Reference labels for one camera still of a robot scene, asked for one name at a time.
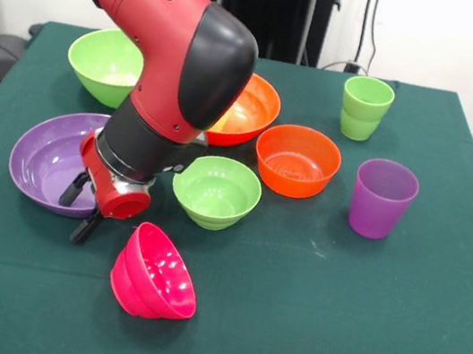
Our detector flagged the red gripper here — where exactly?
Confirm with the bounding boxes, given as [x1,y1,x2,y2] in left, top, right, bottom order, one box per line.
[51,128,162,256]

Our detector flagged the large purple bowl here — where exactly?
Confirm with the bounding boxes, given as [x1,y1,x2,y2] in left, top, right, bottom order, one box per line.
[1,99,116,223]

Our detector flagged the pink bowl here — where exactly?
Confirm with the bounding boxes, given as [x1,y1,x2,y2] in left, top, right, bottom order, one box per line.
[103,217,211,327]

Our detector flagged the yellow cup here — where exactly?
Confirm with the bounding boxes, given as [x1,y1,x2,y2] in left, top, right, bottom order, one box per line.
[211,108,232,135]

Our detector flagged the small orange bowl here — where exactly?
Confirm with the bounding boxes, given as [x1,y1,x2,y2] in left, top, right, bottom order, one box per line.
[248,118,348,206]

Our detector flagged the small green bowl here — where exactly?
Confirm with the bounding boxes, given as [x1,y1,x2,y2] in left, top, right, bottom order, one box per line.
[165,148,268,238]

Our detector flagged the large green bowl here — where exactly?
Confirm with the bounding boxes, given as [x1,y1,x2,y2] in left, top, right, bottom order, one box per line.
[59,21,151,114]

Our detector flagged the large orange-red bowl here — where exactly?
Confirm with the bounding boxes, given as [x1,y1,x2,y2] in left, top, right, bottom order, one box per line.
[202,66,288,156]

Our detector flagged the purple cup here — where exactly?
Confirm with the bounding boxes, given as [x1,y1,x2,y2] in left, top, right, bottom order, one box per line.
[345,154,424,246]

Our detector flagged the green cup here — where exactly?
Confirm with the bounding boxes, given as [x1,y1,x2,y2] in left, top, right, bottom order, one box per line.
[335,73,399,147]

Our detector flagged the dark green tablecloth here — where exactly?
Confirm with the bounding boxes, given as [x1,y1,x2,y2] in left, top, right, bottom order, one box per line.
[0,12,473,354]

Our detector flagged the black hanging cable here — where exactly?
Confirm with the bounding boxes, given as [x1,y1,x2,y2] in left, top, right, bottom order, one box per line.
[352,0,388,73]

